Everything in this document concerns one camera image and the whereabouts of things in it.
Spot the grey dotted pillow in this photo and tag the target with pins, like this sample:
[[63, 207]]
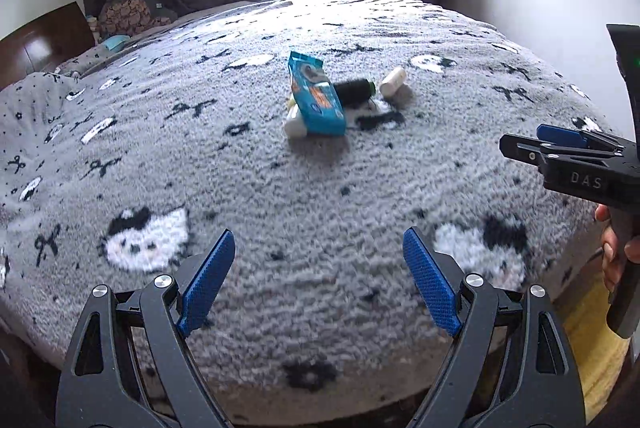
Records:
[[35, 107]]

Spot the dark wooden headboard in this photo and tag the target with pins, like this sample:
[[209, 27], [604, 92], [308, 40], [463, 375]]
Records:
[[45, 42]]

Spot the light blue cloth item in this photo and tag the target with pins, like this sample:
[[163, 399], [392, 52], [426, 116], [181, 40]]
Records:
[[117, 42]]

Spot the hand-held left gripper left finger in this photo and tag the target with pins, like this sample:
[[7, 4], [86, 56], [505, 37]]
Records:
[[210, 280]]

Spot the blue snack packet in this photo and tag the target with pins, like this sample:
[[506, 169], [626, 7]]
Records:
[[317, 100]]

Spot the person's right hand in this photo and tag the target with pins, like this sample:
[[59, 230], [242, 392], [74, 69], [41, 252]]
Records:
[[608, 248]]

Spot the small black bottle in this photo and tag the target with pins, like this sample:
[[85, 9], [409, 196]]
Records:
[[354, 90]]

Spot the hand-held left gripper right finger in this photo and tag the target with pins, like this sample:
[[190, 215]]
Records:
[[430, 280]]

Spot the brown patterned cushion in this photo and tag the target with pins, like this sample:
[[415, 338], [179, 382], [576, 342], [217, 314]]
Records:
[[132, 7]]

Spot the patterned pillow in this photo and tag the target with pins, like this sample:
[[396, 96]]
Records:
[[90, 60]]

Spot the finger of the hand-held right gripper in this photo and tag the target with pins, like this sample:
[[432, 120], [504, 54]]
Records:
[[520, 146], [560, 135]]

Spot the grey printed blanket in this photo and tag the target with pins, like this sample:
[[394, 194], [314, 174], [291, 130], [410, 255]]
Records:
[[250, 188]]

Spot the green tube with white cap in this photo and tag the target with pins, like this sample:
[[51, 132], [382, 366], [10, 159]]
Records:
[[295, 126]]

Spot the small white jar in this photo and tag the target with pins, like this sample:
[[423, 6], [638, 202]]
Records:
[[392, 82]]

